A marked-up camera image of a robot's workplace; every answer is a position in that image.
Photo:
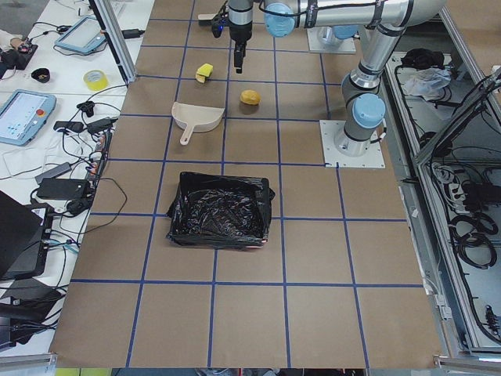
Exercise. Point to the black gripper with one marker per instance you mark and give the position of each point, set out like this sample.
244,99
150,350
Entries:
239,34

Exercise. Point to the yellow sponge trash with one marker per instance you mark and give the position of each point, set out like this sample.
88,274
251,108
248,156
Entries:
204,72

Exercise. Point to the brown paper ball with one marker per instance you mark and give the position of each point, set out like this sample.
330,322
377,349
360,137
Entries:
250,97

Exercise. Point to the beige hand brush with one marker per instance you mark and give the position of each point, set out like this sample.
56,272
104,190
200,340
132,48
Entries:
205,19

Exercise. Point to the beige plastic dustpan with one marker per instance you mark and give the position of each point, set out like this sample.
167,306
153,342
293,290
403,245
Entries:
193,118

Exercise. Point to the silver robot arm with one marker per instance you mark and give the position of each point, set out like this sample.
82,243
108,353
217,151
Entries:
388,21

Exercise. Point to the black bag lined bin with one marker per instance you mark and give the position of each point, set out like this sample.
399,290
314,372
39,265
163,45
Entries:
221,211

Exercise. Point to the yellow tape roll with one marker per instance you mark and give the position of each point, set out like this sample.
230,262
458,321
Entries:
96,80

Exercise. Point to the upper blue teach pendant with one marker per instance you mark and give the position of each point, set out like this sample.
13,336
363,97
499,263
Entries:
83,38

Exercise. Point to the blue teach pendant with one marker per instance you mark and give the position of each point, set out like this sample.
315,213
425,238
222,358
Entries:
23,115
83,38

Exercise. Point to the white crumpled cloth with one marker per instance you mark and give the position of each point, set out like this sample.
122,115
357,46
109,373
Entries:
429,84

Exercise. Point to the small black bowl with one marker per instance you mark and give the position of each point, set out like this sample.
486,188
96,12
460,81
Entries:
41,75

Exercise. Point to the lower blue teach pendant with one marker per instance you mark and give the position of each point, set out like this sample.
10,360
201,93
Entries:
23,115

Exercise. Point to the black power adapter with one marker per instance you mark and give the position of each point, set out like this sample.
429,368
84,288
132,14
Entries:
63,189

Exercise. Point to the black laptop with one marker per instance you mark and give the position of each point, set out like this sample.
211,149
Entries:
25,235

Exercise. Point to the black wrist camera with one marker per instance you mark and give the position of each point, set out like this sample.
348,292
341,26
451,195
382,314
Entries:
218,22

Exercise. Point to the aluminium frame post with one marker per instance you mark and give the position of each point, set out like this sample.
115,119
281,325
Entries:
110,27

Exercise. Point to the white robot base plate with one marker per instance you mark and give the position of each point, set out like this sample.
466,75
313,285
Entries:
339,151

